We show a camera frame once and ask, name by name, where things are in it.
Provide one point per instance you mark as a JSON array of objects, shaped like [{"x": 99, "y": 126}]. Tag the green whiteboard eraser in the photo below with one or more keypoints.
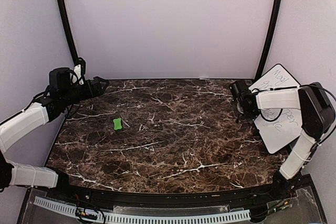
[{"x": 117, "y": 124}]

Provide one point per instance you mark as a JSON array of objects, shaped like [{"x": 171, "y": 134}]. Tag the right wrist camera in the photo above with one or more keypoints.
[{"x": 238, "y": 87}]

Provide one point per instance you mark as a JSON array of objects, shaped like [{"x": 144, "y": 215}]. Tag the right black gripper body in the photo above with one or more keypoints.
[{"x": 251, "y": 115}]

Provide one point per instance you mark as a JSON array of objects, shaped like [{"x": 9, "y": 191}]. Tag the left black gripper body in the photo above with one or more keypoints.
[{"x": 90, "y": 93}]

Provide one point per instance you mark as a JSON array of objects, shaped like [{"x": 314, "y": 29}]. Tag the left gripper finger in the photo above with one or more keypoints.
[
  {"x": 102, "y": 88},
  {"x": 101, "y": 81}
]

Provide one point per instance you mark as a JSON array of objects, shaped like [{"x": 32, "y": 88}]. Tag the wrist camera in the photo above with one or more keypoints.
[
  {"x": 80, "y": 70},
  {"x": 238, "y": 87}
]

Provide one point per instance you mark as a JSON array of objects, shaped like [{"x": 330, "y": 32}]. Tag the right black frame post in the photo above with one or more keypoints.
[{"x": 268, "y": 39}]

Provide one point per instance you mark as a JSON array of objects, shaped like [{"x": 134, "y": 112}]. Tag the black frame post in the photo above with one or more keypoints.
[
  {"x": 268, "y": 39},
  {"x": 67, "y": 30}
]

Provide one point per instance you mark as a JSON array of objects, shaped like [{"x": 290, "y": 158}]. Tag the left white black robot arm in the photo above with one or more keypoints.
[{"x": 66, "y": 87}]

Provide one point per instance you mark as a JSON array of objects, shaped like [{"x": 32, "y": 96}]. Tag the left black frame post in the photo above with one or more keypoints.
[{"x": 67, "y": 30}]

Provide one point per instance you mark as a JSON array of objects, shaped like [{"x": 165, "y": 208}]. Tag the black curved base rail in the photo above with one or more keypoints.
[{"x": 254, "y": 196}]

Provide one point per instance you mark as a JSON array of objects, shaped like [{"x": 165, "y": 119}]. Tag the white whiteboard black frame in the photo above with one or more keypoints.
[{"x": 277, "y": 127}]

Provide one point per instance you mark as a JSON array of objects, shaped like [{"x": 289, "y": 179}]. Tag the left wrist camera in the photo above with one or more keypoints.
[{"x": 80, "y": 70}]

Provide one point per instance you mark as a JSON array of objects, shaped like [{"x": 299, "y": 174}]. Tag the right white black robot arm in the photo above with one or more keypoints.
[{"x": 317, "y": 116}]

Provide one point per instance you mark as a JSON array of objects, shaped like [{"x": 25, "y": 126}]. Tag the white slotted cable duct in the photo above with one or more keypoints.
[{"x": 120, "y": 214}]

